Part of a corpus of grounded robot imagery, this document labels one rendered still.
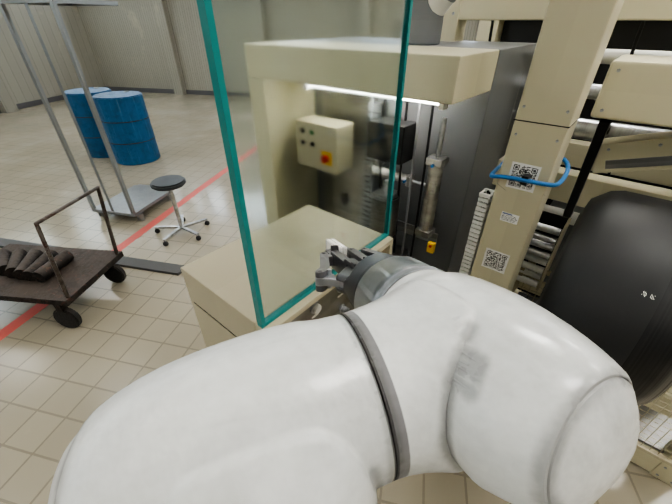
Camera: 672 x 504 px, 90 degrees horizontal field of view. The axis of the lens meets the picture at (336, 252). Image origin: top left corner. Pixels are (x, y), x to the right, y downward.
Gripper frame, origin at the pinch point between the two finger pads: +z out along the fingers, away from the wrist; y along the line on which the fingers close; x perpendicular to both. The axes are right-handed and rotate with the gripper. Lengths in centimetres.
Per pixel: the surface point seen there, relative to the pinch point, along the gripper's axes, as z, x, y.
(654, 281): -2, -14, 72
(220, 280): 46, -17, -21
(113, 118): 538, 93, -173
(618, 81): 25, 34, 89
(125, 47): 1199, 383, -287
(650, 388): -5, -39, 73
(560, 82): 19, 31, 62
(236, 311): 33.8, -21.5, -17.1
